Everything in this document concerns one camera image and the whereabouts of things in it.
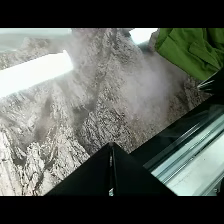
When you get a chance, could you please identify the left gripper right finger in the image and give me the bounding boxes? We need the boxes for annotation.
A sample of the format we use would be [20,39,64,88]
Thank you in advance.
[112,142,176,197]

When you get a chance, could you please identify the green garment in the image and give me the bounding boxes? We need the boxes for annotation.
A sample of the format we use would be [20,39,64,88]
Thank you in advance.
[153,28,224,82]

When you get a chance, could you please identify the silver frame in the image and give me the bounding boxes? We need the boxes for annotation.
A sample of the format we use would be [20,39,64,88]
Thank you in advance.
[143,106,224,197]

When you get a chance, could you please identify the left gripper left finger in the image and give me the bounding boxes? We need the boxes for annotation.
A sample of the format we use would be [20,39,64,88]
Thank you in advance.
[46,142,114,197]

